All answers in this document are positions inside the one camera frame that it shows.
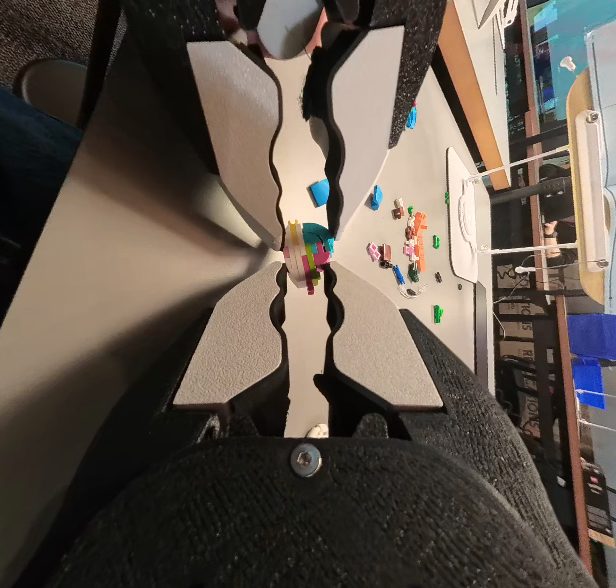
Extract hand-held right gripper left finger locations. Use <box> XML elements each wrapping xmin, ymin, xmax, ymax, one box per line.
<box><xmin>171</xmin><ymin>261</ymin><xmax>289</xmax><ymax>412</ymax></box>

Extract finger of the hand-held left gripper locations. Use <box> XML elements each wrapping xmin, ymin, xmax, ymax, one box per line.
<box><xmin>185</xmin><ymin>40</ymin><xmax>286</xmax><ymax>252</ymax></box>
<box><xmin>325</xmin><ymin>23</ymin><xmax>406</xmax><ymax>242</ymax></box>

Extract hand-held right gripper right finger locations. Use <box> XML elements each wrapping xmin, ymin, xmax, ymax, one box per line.
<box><xmin>324</xmin><ymin>262</ymin><xmax>445</xmax><ymax>412</ymax></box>

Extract multicoloured lego heart assembly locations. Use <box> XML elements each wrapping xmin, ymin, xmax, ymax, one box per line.
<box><xmin>282</xmin><ymin>220</ymin><xmax>336</xmax><ymax>296</ymax></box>

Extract large orange lego piece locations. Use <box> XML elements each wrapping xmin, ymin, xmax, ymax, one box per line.
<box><xmin>412</xmin><ymin>211</ymin><xmax>430</xmax><ymax>273</ymax></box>

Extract person's left hand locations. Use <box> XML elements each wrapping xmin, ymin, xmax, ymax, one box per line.
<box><xmin>213</xmin><ymin>0</ymin><xmax>331</xmax><ymax>64</ymax></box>

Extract dark flat panel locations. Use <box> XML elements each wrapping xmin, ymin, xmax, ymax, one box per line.
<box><xmin>474</xmin><ymin>280</ymin><xmax>497</xmax><ymax>397</ymax></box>

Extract wood edged desk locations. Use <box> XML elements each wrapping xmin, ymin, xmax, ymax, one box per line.
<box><xmin>436</xmin><ymin>0</ymin><xmax>512</xmax><ymax>191</ymax></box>

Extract white rounded mat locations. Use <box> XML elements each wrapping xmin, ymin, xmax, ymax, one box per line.
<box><xmin>445</xmin><ymin>146</ymin><xmax>493</xmax><ymax>284</ymax></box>

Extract printed cardboard box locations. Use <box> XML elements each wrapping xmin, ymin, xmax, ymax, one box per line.
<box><xmin>495</xmin><ymin>261</ymin><xmax>547</xmax><ymax>436</ymax></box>

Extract white clear rod stand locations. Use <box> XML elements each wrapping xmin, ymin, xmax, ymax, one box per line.
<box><xmin>457</xmin><ymin>109</ymin><xmax>611</xmax><ymax>268</ymax></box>

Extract teal screen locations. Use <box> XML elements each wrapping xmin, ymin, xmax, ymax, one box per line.
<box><xmin>524</xmin><ymin>0</ymin><xmax>616</xmax><ymax>118</ymax></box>

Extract round wooden board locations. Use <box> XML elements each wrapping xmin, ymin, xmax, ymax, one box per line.
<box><xmin>565</xmin><ymin>68</ymin><xmax>616</xmax><ymax>306</ymax></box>

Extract dark rounded shoe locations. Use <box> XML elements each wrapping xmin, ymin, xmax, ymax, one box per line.
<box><xmin>13</xmin><ymin>58</ymin><xmax>90</xmax><ymax>127</ymax></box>

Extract brown wooden beam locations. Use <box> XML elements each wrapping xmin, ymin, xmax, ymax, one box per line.
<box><xmin>519</xmin><ymin>0</ymin><xmax>594</xmax><ymax>548</ymax></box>

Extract person's blue jeans leg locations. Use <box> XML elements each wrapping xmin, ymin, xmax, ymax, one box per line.
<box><xmin>0</xmin><ymin>85</ymin><xmax>85</xmax><ymax>310</ymax></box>

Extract blue tape strips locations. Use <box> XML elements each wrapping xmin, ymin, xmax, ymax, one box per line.
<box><xmin>567</xmin><ymin>312</ymin><xmax>616</xmax><ymax>410</ymax></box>

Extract black printed box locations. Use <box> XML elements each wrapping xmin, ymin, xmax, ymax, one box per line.
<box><xmin>581</xmin><ymin>467</ymin><xmax>610</xmax><ymax>537</ymax></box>

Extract white cable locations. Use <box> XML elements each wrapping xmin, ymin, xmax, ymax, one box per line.
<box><xmin>496</xmin><ymin>255</ymin><xmax>536</xmax><ymax>277</ymax></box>

